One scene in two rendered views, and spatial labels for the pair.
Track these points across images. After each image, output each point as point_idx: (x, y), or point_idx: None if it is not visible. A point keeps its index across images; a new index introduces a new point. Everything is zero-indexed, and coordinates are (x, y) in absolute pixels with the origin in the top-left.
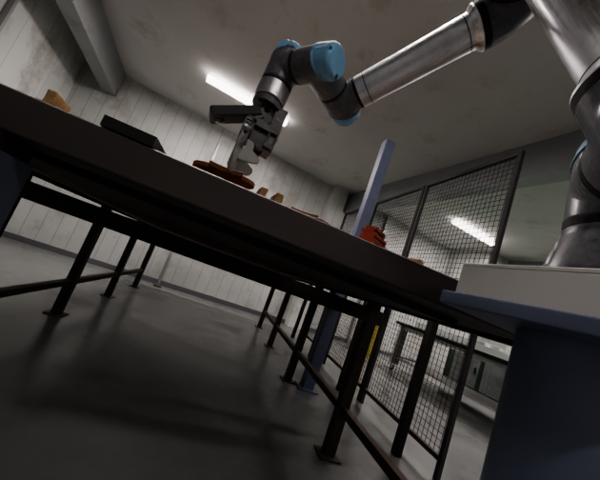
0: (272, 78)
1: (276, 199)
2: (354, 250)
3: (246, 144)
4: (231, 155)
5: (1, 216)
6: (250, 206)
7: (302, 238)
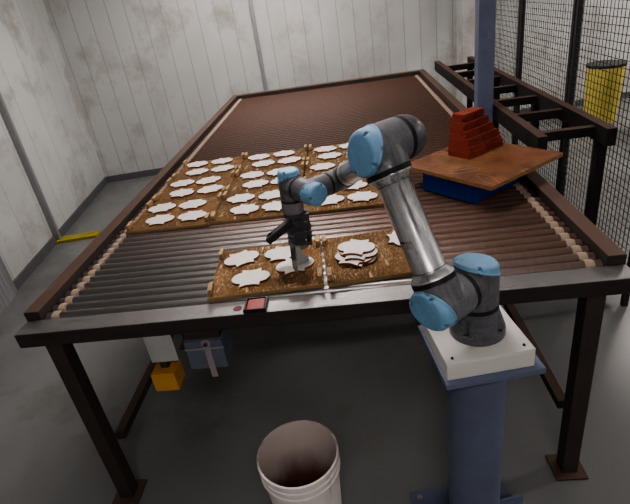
0: (288, 206)
1: (328, 279)
2: (375, 308)
3: (296, 252)
4: (293, 265)
5: (231, 344)
6: (316, 313)
7: (346, 314)
